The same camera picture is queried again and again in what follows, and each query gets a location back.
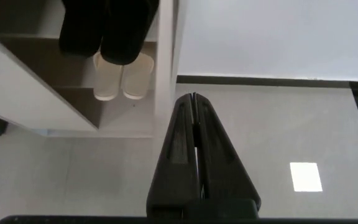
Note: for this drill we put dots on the white slipper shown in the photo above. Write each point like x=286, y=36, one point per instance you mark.
x=137, y=77
x=106, y=79

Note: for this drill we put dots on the white cabinet door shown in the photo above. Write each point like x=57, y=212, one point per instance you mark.
x=26, y=93

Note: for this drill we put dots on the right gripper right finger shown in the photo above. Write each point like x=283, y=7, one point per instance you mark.
x=225, y=174

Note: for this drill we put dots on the white shoe cabinet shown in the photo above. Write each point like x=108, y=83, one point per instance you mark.
x=129, y=115

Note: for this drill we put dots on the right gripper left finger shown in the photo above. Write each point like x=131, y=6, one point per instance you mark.
x=179, y=183

